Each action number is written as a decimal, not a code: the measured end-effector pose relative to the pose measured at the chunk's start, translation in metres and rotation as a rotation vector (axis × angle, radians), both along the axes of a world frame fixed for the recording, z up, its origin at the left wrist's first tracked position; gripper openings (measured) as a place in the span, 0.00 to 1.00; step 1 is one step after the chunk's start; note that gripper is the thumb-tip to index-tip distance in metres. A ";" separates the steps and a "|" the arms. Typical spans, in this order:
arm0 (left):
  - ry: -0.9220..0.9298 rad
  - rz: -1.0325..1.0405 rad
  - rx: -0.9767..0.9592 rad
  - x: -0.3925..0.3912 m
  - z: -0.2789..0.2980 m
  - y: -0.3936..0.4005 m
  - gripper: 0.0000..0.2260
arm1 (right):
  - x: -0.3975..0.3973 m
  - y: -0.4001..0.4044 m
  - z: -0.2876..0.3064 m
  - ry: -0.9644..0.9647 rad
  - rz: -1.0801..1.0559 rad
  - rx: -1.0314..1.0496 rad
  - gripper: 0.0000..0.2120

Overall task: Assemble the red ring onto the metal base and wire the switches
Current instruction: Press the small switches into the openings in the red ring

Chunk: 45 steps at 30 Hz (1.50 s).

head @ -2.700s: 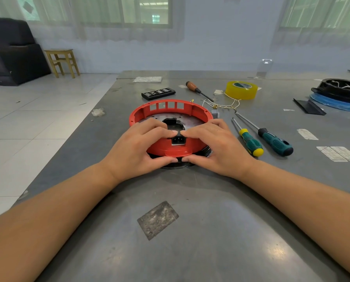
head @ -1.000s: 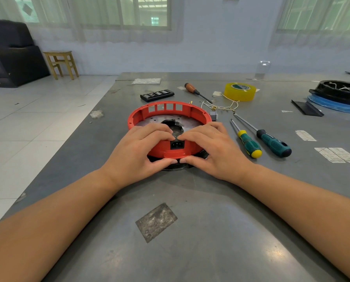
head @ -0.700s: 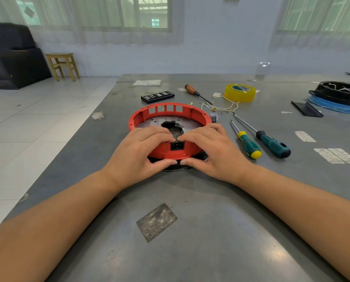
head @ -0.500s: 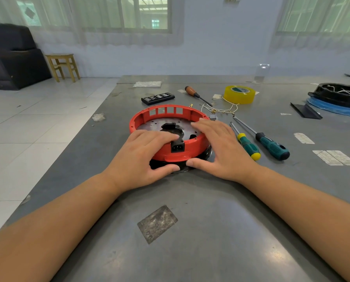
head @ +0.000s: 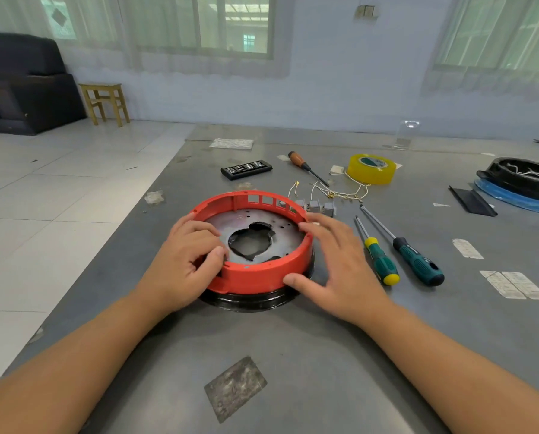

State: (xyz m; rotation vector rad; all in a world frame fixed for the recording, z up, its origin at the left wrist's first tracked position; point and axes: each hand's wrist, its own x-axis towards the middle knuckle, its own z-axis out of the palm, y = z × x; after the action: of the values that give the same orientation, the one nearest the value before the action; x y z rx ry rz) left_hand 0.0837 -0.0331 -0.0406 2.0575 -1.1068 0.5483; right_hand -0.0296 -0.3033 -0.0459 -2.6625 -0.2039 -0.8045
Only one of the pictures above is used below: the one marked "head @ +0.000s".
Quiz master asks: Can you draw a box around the person's right hand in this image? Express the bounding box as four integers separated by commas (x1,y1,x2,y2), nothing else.
281,212,395,330

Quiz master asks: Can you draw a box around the person's left hand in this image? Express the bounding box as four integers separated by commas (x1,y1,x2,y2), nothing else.
133,212,230,315

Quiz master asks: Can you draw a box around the green yellow handle screwdriver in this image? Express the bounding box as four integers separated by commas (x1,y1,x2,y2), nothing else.
354,215,400,287

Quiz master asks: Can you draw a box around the red plastic ring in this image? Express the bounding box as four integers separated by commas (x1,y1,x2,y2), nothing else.
189,190,315,295

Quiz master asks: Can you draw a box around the white yellow wires bundle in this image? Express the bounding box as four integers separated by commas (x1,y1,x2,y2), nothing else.
287,174,371,202

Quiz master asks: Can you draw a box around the person's right forearm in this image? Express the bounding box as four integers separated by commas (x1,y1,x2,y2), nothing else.
364,302,539,434

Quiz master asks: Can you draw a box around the person's left forearm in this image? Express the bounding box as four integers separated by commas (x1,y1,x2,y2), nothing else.
0,291,175,434

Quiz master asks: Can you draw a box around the dark green black screwdriver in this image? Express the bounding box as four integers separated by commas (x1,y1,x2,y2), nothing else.
359,204,445,287

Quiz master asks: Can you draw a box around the yellow tape roll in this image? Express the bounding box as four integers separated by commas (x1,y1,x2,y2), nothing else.
345,153,397,186

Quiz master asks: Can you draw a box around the white label sticker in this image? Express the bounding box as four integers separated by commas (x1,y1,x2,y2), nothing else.
452,239,485,260
501,271,539,301
479,270,527,300

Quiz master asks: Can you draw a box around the black bit set case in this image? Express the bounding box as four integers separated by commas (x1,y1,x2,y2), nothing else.
220,159,274,181

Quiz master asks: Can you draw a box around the white paper sheet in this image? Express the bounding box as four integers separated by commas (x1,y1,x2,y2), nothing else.
208,138,255,150

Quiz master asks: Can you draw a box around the black flat plate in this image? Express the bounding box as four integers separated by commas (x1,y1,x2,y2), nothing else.
448,185,499,218

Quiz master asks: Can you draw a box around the clear acrylic stand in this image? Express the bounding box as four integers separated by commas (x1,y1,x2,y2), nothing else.
383,120,420,151

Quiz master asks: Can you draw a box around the black round housing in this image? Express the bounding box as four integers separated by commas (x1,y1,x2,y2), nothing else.
476,157,539,205

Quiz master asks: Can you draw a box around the wooden stool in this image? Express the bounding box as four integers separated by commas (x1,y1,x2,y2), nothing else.
78,83,131,128

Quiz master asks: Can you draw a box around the wide sheer curtain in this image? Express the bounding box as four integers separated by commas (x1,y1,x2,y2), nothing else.
0,0,297,80

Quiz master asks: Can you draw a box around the black armchair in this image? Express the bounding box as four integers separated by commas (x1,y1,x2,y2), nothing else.
0,33,87,136

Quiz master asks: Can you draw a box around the narrow sheer curtain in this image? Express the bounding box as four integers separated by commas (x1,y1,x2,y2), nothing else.
421,0,539,98

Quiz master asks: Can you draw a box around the wide window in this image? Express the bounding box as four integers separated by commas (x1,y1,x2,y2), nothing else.
38,0,277,59

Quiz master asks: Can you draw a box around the narrow window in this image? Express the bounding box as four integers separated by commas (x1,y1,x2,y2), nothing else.
434,0,539,73

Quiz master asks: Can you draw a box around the wooden handle screwdriver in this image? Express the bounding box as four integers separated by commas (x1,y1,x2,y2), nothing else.
287,151,331,188

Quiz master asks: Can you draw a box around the blue plastic ring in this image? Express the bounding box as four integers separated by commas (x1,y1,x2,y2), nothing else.
473,178,539,216

